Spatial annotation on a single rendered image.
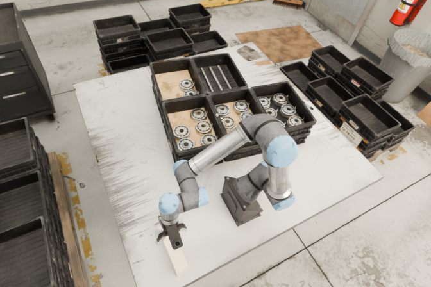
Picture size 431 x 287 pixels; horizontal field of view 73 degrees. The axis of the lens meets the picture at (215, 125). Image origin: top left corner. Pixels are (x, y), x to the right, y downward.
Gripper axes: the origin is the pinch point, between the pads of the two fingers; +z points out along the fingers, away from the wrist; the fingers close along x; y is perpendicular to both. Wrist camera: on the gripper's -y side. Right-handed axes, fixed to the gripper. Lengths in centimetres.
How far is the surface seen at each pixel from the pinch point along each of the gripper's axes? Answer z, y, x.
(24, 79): 31, 180, 54
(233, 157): 12, 34, -54
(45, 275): 37, 24, 62
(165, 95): 3, 93, -33
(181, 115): 3, 71, -36
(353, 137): 45, 27, -174
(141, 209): 16.3, 27.1, 7.3
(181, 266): 10.3, -10.5, -0.1
